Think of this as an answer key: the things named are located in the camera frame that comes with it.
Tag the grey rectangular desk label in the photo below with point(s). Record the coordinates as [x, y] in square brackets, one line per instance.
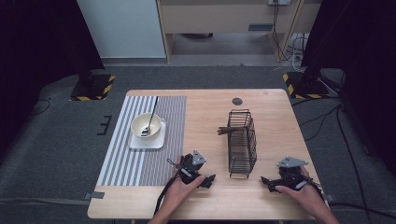
[260, 27]

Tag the person's left hand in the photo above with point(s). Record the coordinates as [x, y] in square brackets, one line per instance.
[176, 196]

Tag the white power strip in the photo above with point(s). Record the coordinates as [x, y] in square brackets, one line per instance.
[279, 2]

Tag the grey tape piece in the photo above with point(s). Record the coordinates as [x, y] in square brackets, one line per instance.
[95, 195]
[330, 197]

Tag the metal spoon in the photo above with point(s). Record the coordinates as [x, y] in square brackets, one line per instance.
[152, 113]

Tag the dark curtain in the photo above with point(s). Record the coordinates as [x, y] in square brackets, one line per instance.
[37, 46]
[364, 62]

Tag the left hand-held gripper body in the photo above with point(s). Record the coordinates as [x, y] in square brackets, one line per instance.
[190, 171]

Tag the black stand with striped base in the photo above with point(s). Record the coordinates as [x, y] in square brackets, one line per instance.
[93, 87]
[306, 85]

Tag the grey striped placemat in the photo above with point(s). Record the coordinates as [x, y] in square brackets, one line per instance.
[124, 165]

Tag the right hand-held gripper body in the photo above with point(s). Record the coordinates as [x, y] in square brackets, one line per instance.
[291, 177]

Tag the light wooden desk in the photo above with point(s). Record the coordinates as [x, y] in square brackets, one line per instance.
[218, 17]

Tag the white square plate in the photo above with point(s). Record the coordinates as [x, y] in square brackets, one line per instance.
[137, 144]

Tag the round grey table grommet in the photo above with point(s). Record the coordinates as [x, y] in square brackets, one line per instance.
[237, 101]

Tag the person's right hand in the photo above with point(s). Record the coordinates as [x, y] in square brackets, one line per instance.
[309, 199]

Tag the white panel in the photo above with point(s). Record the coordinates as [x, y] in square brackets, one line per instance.
[121, 28]

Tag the cream bowl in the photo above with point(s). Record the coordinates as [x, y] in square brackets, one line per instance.
[138, 124]

